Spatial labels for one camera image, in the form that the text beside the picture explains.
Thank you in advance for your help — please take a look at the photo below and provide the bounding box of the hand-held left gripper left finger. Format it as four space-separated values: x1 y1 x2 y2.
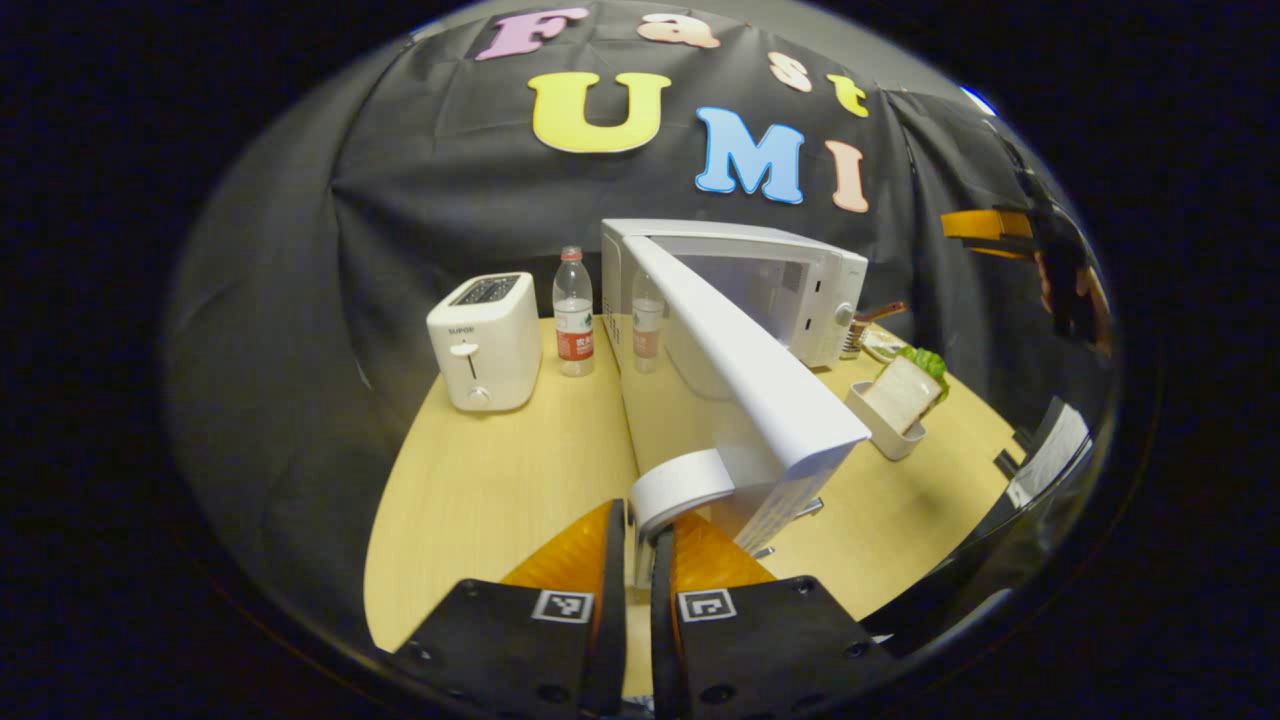
395 498 629 719

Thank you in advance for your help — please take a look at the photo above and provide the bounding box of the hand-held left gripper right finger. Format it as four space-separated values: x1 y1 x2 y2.
650 510 896 719

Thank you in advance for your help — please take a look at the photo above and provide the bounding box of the toast sandwich with lettuce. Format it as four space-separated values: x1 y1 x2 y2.
862 345 949 436

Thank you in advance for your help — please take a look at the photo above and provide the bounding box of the white microwave oven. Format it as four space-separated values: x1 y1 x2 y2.
600 218 873 591

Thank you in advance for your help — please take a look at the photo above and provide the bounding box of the person's white clothing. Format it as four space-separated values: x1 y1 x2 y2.
1005 400 1093 511

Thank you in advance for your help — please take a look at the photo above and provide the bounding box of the white rectangular plastic tray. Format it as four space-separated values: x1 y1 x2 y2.
845 380 928 462

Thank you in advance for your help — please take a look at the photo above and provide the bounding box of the clear water bottle red label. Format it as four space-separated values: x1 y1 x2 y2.
553 246 595 378

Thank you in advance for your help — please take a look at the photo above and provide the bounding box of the white toaster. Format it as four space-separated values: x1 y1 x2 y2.
427 272 543 413

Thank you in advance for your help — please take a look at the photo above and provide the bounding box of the black backdrop cloth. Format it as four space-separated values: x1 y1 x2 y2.
165 0 1111 641

